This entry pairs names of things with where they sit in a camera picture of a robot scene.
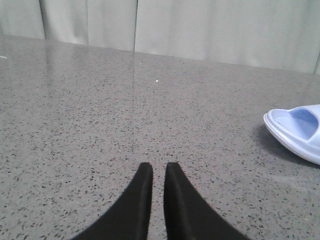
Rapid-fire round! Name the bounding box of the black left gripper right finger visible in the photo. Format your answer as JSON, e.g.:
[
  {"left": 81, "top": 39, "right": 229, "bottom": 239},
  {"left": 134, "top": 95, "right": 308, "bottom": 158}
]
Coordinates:
[{"left": 163, "top": 162, "right": 248, "bottom": 240}]

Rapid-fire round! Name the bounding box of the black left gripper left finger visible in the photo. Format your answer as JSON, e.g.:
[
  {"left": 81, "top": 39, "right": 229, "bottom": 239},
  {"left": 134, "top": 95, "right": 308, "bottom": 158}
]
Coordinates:
[{"left": 73, "top": 162, "right": 153, "bottom": 240}]

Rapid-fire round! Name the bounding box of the light blue slipper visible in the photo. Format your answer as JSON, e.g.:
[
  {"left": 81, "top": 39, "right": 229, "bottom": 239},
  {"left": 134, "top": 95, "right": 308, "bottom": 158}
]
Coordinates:
[{"left": 263, "top": 104, "right": 320, "bottom": 165}]

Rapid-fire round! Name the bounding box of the pale grey-green curtain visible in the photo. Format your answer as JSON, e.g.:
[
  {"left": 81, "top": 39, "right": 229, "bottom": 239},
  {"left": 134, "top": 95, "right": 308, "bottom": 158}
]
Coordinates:
[{"left": 0, "top": 0, "right": 320, "bottom": 74}]

